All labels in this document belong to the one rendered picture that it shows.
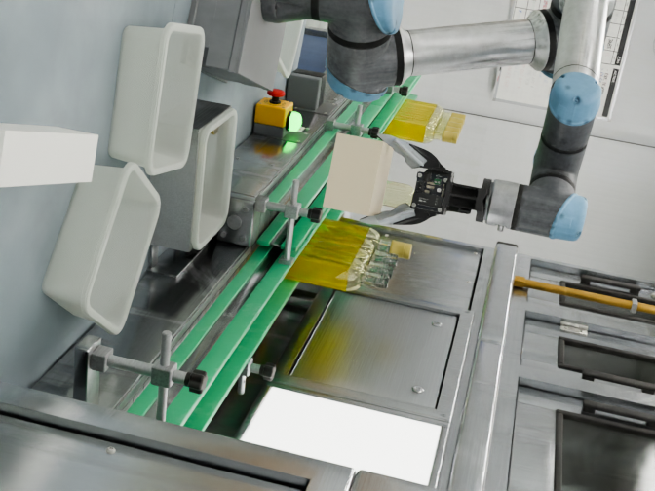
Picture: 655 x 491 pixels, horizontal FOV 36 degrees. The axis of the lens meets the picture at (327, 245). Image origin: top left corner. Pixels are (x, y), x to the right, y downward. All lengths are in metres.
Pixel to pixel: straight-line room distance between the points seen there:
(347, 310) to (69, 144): 1.02
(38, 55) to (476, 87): 6.73
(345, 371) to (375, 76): 0.55
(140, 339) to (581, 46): 0.84
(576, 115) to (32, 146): 0.82
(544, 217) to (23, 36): 0.82
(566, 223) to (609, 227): 6.57
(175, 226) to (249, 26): 0.36
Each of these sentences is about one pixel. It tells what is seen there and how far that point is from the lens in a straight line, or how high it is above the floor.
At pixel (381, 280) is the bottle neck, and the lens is 1.96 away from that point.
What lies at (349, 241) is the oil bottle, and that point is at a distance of 2.07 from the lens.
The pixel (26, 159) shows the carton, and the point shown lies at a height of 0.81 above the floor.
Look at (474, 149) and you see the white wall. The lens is 7.98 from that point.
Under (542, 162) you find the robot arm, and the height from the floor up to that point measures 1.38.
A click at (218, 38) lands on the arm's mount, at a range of 1.73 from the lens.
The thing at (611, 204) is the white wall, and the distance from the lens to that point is 8.09.
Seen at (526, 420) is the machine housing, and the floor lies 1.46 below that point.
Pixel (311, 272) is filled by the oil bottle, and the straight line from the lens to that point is 1.97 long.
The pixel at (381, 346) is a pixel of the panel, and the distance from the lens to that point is 2.00.
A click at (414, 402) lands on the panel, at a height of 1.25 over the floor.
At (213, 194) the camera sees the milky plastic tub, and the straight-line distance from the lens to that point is 1.84.
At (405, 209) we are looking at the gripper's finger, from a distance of 1.64.
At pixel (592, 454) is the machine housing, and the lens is 1.91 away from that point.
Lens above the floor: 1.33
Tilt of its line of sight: 9 degrees down
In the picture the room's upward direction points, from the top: 102 degrees clockwise
